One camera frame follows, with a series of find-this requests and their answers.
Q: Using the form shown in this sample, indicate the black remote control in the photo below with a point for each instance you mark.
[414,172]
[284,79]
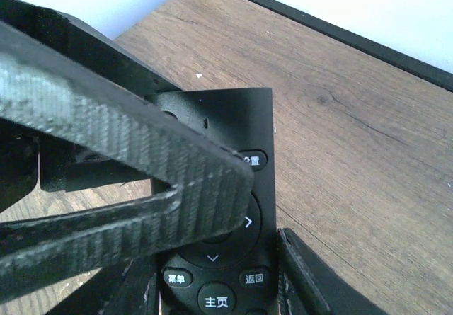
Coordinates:
[235,273]

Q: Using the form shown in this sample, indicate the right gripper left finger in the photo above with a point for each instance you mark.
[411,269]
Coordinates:
[74,115]

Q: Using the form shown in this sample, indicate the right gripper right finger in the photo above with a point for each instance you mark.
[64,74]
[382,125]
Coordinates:
[307,285]

